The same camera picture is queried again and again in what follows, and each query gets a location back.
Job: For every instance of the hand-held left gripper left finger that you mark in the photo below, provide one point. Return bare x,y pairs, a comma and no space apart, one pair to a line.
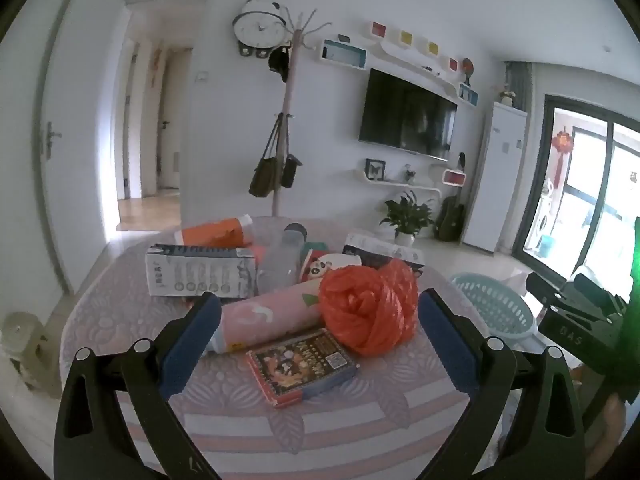
192,345

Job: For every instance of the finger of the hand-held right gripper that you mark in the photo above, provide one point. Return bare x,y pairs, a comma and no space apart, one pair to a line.
560,296
585,340

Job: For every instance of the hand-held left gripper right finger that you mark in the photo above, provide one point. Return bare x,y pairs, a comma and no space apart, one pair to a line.
450,345

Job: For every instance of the teal plastic basket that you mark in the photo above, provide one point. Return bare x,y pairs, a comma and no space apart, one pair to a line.
500,305

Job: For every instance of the orange paper cup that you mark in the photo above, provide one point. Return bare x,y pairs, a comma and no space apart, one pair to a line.
212,234

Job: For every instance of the person's right forearm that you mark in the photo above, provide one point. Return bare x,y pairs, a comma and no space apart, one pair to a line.
612,425

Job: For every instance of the teal bucket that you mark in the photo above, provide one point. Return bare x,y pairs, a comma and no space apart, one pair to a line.
546,247

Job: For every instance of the white grey carton box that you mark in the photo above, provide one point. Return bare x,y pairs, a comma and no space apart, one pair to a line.
200,272

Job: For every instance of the pink tube package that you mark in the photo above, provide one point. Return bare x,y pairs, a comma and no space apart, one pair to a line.
265,317

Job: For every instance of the sliding glass door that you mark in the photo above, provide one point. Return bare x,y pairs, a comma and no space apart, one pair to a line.
585,195

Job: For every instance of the dark playing card box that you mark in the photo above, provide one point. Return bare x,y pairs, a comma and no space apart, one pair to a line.
300,367

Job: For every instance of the clear plastic bottle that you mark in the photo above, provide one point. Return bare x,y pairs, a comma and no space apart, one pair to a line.
280,265

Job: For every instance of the black white carton box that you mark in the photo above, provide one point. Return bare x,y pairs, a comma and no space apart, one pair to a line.
375,250

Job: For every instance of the dark guitar bag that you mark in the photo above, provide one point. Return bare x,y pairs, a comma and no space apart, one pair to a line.
450,222

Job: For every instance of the white refrigerator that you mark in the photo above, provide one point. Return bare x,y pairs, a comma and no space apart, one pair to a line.
495,180

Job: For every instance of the green potted plant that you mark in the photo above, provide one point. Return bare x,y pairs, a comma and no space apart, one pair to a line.
407,217

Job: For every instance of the red knot decoration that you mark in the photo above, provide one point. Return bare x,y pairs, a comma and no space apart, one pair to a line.
563,152

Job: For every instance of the panda print snack packet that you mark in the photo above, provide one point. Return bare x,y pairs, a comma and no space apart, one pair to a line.
327,265

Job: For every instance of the beige plastic stool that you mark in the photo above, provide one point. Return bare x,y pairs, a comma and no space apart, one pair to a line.
25,347

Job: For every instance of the olive tote bag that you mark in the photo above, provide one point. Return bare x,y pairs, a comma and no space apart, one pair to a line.
264,177

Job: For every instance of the small black bag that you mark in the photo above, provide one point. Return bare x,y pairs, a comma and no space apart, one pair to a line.
290,170

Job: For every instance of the small flower pot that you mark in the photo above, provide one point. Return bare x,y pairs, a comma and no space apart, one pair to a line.
507,96

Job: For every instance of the grey curtain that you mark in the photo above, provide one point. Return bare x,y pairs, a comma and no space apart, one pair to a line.
520,85

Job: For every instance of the white room door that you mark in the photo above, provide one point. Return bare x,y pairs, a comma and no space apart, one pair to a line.
80,135

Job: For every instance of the pink coat rack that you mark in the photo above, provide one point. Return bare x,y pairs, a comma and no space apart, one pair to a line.
286,105

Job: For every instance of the black cap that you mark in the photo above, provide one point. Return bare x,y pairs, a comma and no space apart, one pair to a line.
279,62

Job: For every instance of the white curved wall shelf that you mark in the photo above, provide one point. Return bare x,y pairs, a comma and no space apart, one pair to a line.
415,187

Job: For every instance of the butterfly picture frame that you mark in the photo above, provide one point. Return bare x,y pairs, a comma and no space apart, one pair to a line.
374,169

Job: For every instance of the wall television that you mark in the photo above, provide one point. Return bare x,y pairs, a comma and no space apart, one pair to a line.
407,112

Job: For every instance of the white light switch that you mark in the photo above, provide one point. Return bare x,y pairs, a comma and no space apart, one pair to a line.
202,76

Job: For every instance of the white wall shelf unit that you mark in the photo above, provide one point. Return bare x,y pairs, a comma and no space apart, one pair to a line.
400,57

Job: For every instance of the panda wall clock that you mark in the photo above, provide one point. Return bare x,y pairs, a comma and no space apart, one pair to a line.
259,25

